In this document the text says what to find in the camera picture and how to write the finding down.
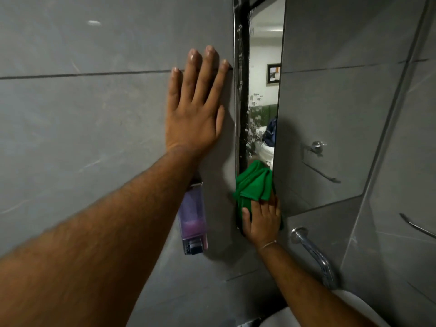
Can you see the person's right hand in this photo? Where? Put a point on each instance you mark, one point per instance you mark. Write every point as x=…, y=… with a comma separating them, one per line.
x=264, y=224

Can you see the person's left hand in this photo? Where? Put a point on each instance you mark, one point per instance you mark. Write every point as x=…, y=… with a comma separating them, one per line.
x=190, y=122

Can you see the person's left middle finger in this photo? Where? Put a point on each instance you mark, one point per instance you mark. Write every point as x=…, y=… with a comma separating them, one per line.
x=205, y=71

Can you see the person's left thumb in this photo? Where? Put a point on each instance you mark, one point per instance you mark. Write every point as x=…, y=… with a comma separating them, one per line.
x=220, y=120

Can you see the person's right thumb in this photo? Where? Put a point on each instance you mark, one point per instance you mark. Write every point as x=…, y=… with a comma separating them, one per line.
x=246, y=219

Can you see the person's left little finger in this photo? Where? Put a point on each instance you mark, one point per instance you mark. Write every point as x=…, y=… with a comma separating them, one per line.
x=174, y=85

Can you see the green cleaning cloth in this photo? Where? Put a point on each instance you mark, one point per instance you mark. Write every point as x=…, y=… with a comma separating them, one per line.
x=253, y=183

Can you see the person's left forearm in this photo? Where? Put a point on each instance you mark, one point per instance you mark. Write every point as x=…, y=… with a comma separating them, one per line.
x=102, y=241

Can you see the person's right forearm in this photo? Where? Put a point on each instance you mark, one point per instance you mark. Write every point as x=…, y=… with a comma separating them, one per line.
x=306, y=292

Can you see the thin white wrist thread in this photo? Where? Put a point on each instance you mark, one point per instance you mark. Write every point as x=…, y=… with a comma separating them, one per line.
x=268, y=244

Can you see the chrome faucet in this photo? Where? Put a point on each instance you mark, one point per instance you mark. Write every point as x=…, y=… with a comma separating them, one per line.
x=315, y=253

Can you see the white sink basin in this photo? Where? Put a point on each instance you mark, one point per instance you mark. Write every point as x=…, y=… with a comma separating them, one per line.
x=361, y=311

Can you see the chrome towel bar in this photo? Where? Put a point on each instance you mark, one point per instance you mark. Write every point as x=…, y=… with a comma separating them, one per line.
x=417, y=227

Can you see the clear wall soap dispenser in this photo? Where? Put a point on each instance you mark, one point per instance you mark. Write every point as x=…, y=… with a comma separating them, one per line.
x=192, y=214

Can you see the black framed wall mirror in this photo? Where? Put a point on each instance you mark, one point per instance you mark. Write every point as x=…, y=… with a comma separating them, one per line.
x=340, y=98

